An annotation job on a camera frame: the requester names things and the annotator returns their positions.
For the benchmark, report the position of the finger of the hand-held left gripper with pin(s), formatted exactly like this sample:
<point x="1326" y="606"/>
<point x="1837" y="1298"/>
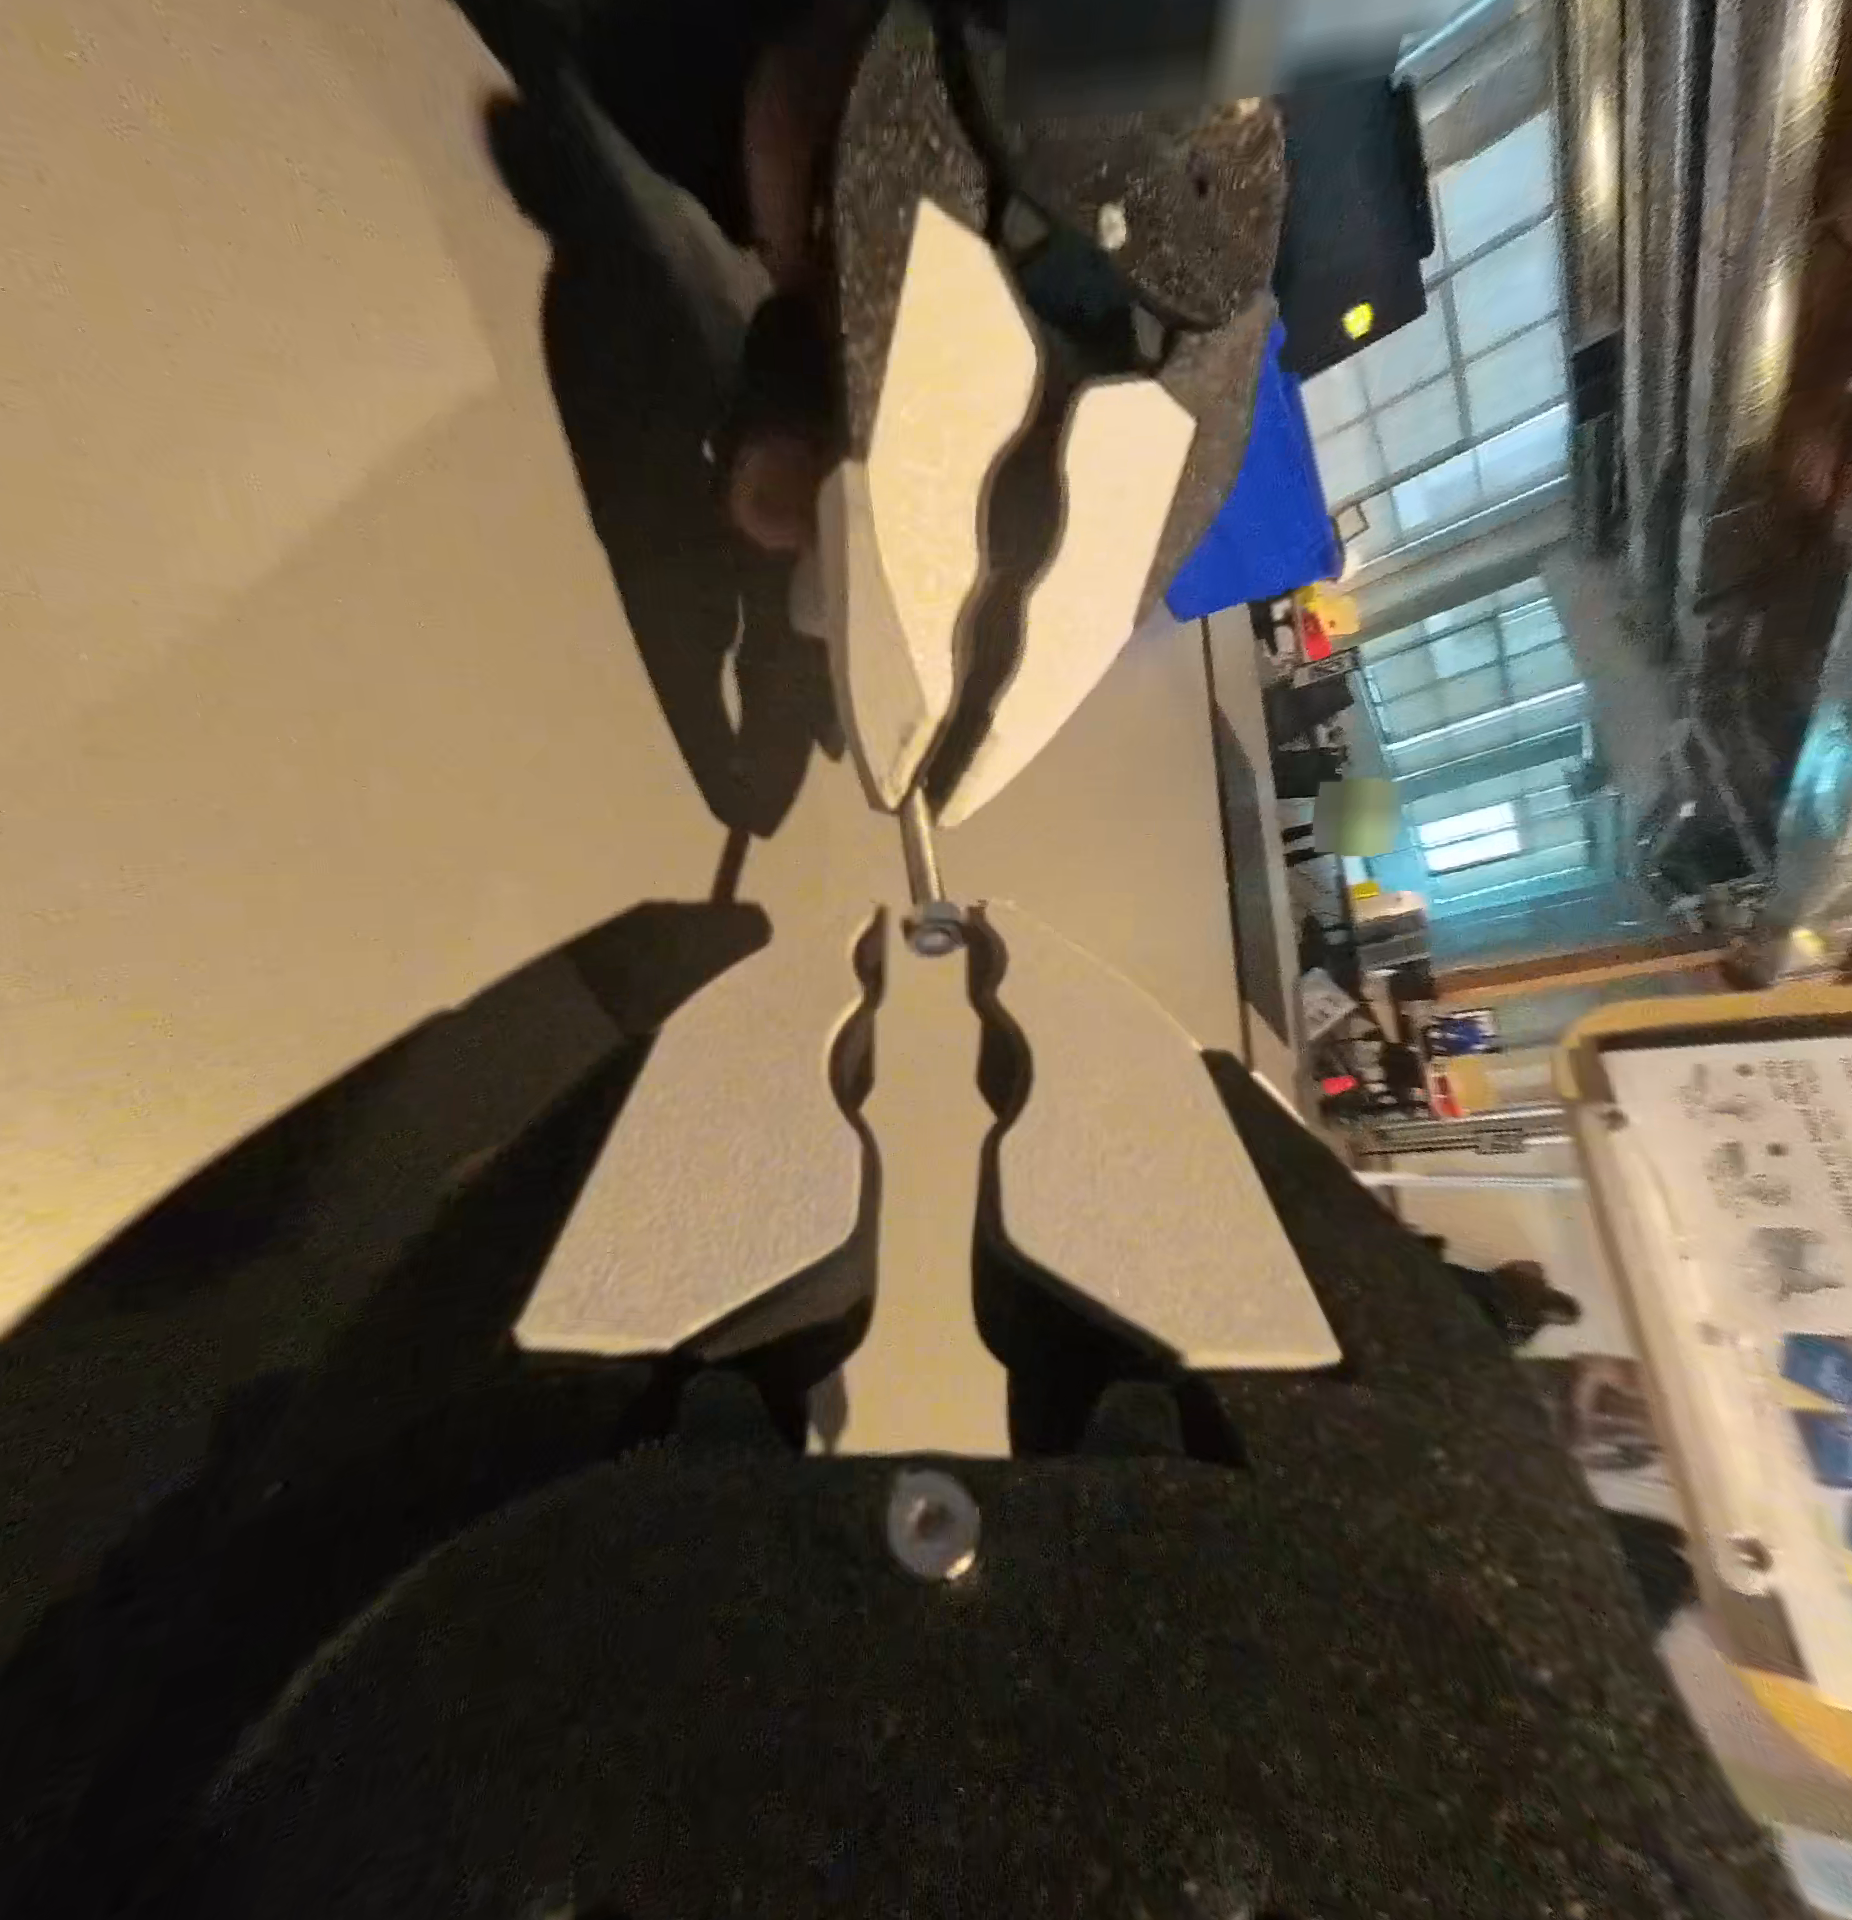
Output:
<point x="927" y="450"/>
<point x="1121" y="510"/>

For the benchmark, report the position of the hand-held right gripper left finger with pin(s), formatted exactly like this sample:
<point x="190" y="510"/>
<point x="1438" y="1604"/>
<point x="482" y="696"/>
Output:
<point x="701" y="1185"/>

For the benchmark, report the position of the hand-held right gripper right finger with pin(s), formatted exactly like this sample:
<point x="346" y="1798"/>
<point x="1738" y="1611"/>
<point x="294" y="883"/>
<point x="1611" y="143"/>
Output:
<point x="1167" y="1199"/>

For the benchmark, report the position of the silver bolt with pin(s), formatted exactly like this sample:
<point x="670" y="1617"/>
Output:
<point x="918" y="855"/>

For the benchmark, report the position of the person's left forearm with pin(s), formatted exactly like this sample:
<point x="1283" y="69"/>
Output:
<point x="611" y="76"/>

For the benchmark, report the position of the person's left hand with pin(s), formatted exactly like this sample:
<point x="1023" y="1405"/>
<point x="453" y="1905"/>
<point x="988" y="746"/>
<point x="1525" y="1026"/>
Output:
<point x="767" y="493"/>

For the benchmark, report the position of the blue plastic bin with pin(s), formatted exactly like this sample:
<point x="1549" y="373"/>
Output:
<point x="1255" y="524"/>

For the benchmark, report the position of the black television on stand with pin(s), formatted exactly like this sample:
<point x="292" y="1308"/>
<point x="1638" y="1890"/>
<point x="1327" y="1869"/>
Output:
<point x="1346" y="195"/>

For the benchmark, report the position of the yellow red storage bin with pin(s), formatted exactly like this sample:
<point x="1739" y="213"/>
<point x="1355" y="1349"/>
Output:
<point x="1327" y="617"/>

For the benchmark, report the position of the black chair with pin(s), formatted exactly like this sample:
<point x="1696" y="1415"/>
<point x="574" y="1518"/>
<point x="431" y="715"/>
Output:
<point x="1308" y="719"/>

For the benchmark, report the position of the clear acrylic stand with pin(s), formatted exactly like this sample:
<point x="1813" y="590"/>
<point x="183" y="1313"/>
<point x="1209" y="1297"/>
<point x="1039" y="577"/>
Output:
<point x="1466" y="1124"/>

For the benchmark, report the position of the black desk mat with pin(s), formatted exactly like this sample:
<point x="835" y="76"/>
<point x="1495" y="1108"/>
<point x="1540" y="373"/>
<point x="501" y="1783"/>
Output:
<point x="1255" y="900"/>

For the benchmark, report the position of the large window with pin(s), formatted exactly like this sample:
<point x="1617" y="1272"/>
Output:
<point x="1482" y="450"/>

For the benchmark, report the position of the printed instruction sheet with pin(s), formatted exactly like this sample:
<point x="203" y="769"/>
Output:
<point x="1767" y="1171"/>

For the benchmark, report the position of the silver ventilation duct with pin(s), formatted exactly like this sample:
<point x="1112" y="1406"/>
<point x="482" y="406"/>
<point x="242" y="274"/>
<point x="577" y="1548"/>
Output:
<point x="1661" y="226"/>

